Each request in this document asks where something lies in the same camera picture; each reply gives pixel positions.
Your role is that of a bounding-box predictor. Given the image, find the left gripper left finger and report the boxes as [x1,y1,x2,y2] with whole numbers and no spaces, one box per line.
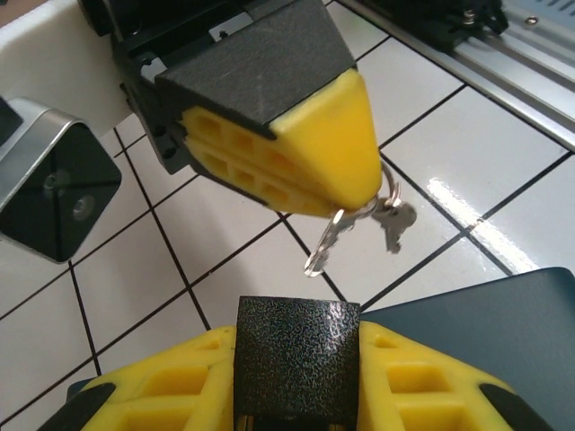
[38,326,237,431]

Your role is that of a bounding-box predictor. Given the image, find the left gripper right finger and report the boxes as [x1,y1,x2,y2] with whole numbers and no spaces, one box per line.
[357,320,556,431]

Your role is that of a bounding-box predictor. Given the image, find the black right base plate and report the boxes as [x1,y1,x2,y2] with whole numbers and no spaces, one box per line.
[424,0,513,44]

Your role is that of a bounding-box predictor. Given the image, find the teal starry night tin box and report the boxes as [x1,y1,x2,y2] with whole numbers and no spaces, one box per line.
[66,267,575,431]

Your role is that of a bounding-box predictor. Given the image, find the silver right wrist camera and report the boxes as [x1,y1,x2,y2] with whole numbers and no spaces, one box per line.
[0,0,132,264]

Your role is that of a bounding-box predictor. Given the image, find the silver keys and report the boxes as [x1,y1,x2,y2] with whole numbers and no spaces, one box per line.
[303,163,419,278]

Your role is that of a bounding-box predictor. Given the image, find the black textured padlock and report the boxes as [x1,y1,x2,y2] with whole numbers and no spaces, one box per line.
[231,295,363,431]

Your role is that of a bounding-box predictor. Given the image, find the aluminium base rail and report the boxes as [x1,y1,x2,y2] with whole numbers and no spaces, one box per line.
[339,0,575,152]

